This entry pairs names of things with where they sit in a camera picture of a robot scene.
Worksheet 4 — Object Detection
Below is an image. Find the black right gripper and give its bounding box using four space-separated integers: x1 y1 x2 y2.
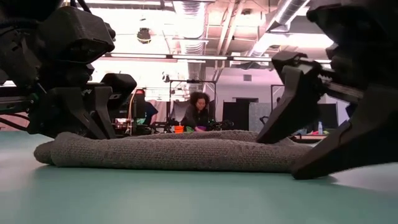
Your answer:
272 0 398 100

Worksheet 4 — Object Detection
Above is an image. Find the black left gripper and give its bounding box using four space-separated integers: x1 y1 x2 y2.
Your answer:
0 6 137 139

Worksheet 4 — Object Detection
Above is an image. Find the grey towel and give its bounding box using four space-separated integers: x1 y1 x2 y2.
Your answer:
33 129 312 174

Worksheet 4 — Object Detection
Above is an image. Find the black monitor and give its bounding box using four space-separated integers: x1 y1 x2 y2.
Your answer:
315 103 339 130

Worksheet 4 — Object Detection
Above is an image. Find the grey partition panel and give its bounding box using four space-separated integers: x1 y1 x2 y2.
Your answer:
248 102 271 132

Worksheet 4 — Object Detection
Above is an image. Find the black partition panel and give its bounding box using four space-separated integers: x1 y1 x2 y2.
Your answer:
222 98 249 131

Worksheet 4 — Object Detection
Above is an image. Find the person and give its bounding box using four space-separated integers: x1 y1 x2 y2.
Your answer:
136 88 159 127
180 91 212 132

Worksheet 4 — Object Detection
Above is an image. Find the ceiling light strip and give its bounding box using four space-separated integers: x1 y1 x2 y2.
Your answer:
105 52 274 62

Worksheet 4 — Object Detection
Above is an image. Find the green table mat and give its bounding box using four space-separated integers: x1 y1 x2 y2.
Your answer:
0 130 398 224

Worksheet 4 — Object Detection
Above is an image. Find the silver ceiling duct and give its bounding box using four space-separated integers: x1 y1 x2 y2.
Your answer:
174 0 208 82
248 0 312 60

